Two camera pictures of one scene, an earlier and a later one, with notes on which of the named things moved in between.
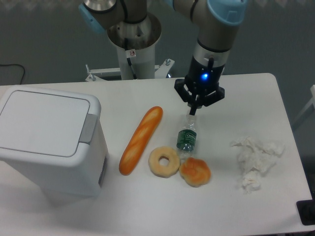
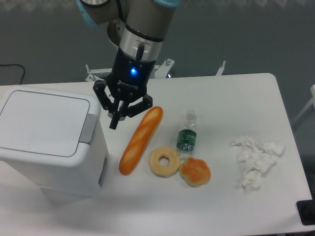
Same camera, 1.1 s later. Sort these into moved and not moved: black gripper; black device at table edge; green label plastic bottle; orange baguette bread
Moved: black gripper
Not moved: orange baguette bread; green label plastic bottle; black device at table edge
